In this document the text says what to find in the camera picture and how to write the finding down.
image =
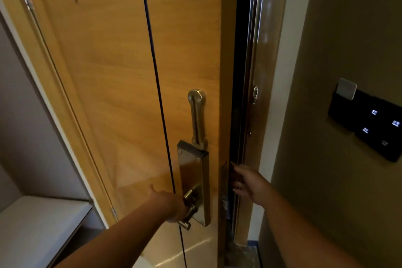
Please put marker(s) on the person's left hand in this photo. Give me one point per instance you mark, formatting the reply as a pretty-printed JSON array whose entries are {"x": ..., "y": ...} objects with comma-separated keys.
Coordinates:
[{"x": 168, "y": 205}]

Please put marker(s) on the person's right hand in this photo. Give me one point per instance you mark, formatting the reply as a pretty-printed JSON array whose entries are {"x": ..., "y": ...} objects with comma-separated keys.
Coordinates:
[{"x": 252, "y": 184}]

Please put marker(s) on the person's right thumb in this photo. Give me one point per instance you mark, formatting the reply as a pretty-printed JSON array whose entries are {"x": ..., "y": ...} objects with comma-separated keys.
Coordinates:
[{"x": 239, "y": 168}]

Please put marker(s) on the person's left thumb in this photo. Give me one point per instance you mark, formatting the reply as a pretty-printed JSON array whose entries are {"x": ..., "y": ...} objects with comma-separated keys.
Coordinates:
[{"x": 152, "y": 188}]

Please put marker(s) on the wooden door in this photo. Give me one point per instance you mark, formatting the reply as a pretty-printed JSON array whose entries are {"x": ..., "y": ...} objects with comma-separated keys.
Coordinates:
[{"x": 119, "y": 73}]

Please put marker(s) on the person's left forearm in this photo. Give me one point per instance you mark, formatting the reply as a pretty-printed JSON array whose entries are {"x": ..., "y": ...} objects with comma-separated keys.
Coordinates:
[{"x": 119, "y": 239}]

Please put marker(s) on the person's right forearm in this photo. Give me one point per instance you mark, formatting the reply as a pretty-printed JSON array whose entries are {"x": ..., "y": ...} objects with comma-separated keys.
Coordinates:
[{"x": 301, "y": 236}]

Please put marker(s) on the metal door edge plate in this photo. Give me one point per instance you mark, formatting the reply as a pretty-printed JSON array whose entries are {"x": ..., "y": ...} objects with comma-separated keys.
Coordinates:
[{"x": 224, "y": 179}]

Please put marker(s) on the small metal door hinge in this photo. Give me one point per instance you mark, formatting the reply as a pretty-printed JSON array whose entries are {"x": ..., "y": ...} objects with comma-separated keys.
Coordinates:
[{"x": 114, "y": 213}]

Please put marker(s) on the brass swing bar door guard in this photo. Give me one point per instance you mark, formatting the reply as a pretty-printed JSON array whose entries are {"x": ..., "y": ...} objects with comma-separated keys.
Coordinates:
[{"x": 197, "y": 120}]

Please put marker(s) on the metal door guard catch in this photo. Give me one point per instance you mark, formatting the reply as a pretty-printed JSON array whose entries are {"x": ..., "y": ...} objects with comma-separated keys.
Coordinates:
[{"x": 255, "y": 94}]

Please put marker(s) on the white shelf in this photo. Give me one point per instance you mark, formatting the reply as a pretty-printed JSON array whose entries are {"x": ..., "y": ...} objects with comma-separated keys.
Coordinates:
[{"x": 37, "y": 227}]

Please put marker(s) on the grey key card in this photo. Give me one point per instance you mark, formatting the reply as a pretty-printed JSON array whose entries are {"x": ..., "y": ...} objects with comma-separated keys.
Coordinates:
[{"x": 346, "y": 88}]

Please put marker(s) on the black wall switch panel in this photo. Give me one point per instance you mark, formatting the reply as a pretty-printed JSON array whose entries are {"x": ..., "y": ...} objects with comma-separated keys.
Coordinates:
[{"x": 373, "y": 123}]

